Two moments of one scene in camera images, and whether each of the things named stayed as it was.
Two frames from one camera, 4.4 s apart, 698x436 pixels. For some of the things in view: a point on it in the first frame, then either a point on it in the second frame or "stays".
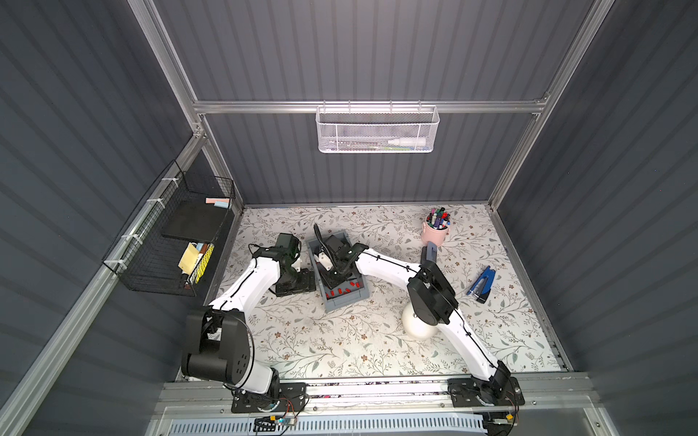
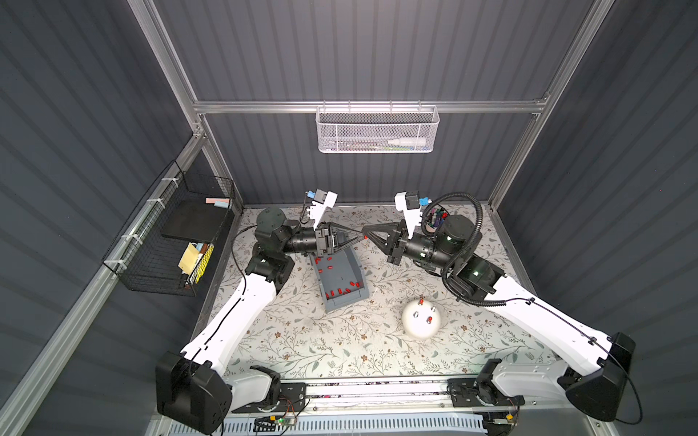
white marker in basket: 409,142 stays
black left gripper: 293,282 → 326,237
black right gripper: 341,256 → 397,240
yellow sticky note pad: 189,258 stays
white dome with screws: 416,328 stays
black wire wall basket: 170,247 stays
